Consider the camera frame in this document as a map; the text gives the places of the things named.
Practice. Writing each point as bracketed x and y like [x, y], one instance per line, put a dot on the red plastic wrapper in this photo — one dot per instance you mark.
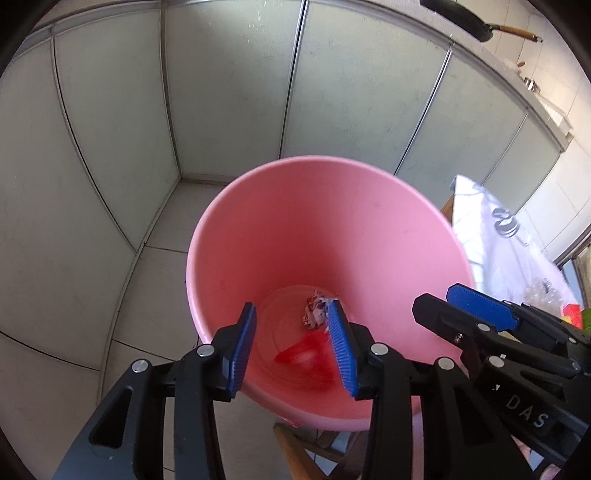
[304, 356]

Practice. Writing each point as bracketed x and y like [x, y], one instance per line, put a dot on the pink plastic bucket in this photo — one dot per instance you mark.
[323, 221]

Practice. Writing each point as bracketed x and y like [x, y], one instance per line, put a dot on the floral table cloth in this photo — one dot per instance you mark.
[489, 240]

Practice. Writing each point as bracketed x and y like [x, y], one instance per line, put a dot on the wooden stool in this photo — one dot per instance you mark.
[291, 452]

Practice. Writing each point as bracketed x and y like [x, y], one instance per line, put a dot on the white plastic container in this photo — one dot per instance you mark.
[557, 121]

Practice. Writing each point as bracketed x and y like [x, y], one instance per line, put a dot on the crumpled printed paper wrapper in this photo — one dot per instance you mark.
[314, 314]

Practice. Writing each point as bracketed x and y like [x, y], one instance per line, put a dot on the green bell pepper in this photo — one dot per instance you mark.
[586, 321]

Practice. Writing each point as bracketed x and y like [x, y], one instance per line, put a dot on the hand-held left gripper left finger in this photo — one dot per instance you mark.
[242, 350]

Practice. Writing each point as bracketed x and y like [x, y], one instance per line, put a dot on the black frying pan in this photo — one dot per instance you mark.
[457, 14]

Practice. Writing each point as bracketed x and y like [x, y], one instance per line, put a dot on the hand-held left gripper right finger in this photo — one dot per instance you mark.
[341, 350]

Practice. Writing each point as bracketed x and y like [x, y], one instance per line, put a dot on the small metal pot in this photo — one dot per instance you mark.
[532, 86]

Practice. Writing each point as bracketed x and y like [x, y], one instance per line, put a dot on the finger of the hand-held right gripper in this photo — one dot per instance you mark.
[480, 302]
[443, 318]

